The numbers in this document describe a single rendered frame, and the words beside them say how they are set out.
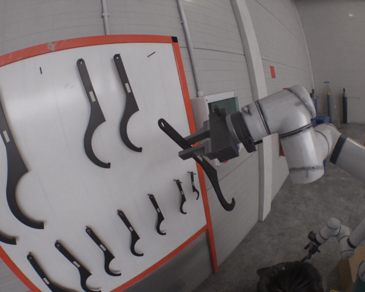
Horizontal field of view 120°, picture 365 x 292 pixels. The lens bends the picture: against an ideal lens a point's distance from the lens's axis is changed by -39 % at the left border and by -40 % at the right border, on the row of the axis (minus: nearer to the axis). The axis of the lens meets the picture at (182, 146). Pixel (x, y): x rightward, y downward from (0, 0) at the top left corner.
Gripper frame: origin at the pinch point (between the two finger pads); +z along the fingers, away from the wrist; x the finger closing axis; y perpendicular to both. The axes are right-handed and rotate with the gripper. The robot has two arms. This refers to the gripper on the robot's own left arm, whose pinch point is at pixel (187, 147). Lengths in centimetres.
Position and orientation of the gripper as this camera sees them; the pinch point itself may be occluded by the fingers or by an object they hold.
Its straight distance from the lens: 47.7
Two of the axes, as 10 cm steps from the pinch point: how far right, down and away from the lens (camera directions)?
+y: -5.7, -5.3, -6.3
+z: -8.2, 3.3, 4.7
